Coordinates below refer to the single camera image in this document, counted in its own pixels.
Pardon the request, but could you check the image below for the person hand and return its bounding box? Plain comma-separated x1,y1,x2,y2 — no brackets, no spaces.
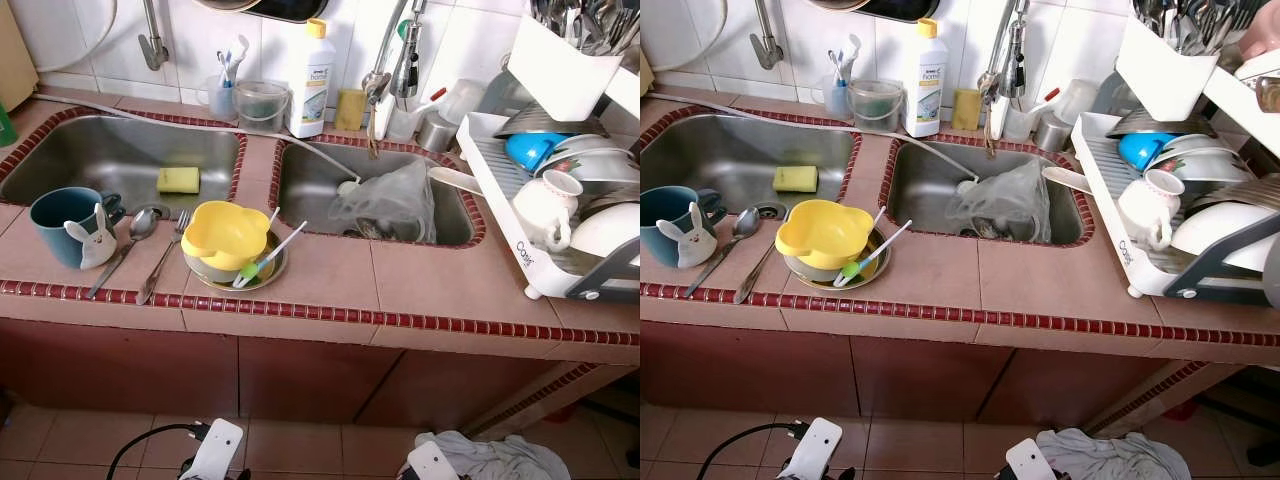
1237,10,1280,61

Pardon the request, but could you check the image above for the round steel bowl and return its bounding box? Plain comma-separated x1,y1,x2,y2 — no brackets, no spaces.
783,228,891,291
185,228,289,293

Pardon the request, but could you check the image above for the white green baby spoon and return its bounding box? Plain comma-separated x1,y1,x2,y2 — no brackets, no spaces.
233,221,309,289
838,220,913,286

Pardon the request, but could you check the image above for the yellow plastic bowl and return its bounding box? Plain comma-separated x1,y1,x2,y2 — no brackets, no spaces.
181,200,272,271
775,199,874,271

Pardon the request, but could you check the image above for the beige small bowl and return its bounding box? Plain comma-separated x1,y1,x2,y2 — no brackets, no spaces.
785,252,846,284
186,250,246,284

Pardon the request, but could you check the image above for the steel fork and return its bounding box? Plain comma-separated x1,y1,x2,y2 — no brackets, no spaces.
137,208,193,306
733,240,779,306

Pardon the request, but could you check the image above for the blue ceramic mug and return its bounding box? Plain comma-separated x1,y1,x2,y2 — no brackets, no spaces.
640,186,727,269
30,187,126,269

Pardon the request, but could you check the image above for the white rabbit figure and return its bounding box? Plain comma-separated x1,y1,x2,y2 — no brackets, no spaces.
64,203,118,271

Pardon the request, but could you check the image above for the steel kitchen faucet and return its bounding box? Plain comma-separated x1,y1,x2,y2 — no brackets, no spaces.
362,0,429,111
978,0,1033,111

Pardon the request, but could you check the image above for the white cutlery holder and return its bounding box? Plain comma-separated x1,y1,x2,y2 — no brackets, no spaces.
507,15,623,123
1115,15,1241,123

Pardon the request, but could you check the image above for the white green rim bowl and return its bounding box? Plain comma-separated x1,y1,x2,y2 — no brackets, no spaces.
543,135,636,181
1150,135,1256,186

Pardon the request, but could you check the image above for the large steel bowl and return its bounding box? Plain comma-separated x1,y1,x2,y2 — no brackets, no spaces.
1105,108,1191,139

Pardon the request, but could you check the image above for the blue bowl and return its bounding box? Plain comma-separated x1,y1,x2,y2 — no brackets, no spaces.
505,131,569,173
1117,131,1179,171

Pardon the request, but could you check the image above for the clear plastic container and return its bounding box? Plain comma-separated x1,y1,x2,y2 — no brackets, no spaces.
435,78,488,126
1050,78,1101,126

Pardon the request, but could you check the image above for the white plate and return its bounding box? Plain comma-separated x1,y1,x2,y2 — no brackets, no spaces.
570,200,641,261
1170,200,1280,271

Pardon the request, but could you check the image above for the white dish rack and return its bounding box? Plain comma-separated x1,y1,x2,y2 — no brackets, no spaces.
1070,70,1280,306
457,65,641,301

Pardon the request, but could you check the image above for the steel cup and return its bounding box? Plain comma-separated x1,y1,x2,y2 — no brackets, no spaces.
417,112,459,153
1033,112,1074,153

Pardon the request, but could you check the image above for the small clear cup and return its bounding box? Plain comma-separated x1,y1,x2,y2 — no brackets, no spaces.
1003,100,1036,141
385,100,421,141

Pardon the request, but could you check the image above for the dark yellow sponge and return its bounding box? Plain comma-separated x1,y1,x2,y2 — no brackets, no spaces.
951,88,984,132
334,88,368,132

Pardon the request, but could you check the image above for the clear plastic bag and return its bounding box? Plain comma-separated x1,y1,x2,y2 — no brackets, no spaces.
328,160,438,244
945,160,1053,244

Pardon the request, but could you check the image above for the white bottle yellow cap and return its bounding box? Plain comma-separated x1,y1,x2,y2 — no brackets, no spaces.
903,18,949,139
288,18,337,139

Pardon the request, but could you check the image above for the hanging black steel pan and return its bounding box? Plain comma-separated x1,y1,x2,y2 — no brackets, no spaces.
195,0,329,23
808,0,946,23

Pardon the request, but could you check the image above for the clear plastic small bucket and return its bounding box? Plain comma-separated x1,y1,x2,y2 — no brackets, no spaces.
846,80,904,134
233,80,291,134

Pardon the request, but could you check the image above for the blue white toothbrush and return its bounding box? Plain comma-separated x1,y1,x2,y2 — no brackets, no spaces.
215,35,251,86
828,35,863,86

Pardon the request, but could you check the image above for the clear toothbrush cup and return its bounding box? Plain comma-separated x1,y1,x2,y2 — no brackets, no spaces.
812,75,853,121
197,75,239,121

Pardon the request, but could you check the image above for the grey cloth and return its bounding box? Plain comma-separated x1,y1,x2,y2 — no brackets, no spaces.
415,430,571,480
1035,428,1191,480

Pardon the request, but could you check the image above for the white spatula handle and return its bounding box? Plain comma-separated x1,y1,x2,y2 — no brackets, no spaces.
428,165,483,196
1042,165,1096,194

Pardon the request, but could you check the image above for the white hose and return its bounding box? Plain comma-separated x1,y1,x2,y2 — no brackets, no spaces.
650,93,979,193
30,93,363,194

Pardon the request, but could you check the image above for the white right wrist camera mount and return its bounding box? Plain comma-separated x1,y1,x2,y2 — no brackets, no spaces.
1005,438,1059,480
405,441,461,480

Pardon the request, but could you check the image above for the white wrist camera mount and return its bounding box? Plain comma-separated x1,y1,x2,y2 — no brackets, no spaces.
1005,438,1059,480
405,441,461,480
785,417,843,480
190,418,244,480

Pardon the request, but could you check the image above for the steel wall tap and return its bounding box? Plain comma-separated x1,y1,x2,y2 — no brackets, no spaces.
138,0,169,71
752,0,784,71

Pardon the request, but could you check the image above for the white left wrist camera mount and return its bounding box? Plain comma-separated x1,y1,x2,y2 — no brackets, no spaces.
785,417,843,480
190,418,244,480

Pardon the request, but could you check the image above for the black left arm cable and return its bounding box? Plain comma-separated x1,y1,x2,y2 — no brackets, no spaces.
697,422,806,480
107,423,211,480

